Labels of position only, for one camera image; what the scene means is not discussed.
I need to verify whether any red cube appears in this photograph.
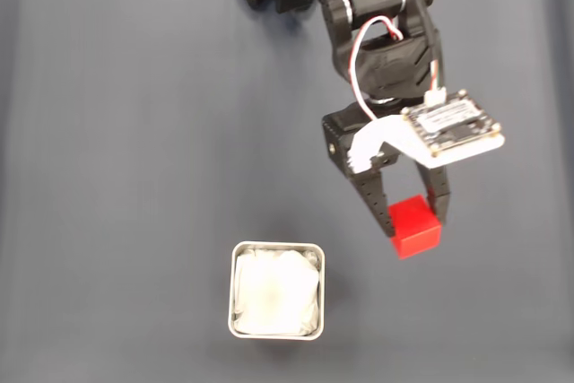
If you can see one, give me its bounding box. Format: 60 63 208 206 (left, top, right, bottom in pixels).
387 194 443 261

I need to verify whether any square metal box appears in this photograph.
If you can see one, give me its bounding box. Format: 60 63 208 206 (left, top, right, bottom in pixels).
227 240 326 342

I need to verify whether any white tissue paper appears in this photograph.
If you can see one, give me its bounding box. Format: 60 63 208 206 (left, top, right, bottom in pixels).
232 246 322 337

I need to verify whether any dark blue-grey mat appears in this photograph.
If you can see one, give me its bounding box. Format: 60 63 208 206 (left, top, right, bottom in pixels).
0 0 574 383

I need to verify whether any red white black servo cable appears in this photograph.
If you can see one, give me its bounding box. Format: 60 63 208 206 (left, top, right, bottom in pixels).
349 16 404 119

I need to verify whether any black camera cable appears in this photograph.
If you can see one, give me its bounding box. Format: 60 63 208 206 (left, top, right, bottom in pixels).
358 0 448 106

